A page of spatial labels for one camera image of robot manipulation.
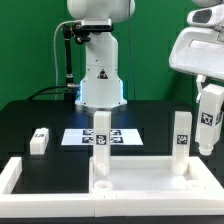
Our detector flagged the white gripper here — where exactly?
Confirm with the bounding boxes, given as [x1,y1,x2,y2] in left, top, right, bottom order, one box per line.
[169,27,224,103]

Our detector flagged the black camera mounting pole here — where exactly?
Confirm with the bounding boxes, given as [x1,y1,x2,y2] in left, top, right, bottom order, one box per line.
[62,23,90,83]

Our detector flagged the white U-shaped obstacle frame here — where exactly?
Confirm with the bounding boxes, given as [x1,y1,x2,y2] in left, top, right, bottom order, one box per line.
[0,157,95,218]

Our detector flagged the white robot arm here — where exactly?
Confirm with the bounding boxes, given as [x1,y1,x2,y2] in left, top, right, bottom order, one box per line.
[67,0,224,109]

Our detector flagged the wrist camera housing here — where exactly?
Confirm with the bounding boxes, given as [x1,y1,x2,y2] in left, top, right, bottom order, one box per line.
[187,5,224,28]

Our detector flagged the grey camera on mount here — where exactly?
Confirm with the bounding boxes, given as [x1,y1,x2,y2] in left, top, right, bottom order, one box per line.
[81,19,113,32]

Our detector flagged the black cables on table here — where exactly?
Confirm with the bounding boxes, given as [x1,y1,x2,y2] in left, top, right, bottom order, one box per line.
[25,83,81,102]

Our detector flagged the white desk top tray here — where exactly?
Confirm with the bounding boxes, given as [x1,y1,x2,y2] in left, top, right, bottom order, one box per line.
[89,156,224,217]

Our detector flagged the fiducial marker sheet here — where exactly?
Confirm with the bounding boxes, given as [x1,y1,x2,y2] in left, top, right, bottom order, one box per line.
[61,129,143,146]

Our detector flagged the grey camera cable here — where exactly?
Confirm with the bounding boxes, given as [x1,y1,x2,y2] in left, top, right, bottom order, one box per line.
[53,20,83,101]

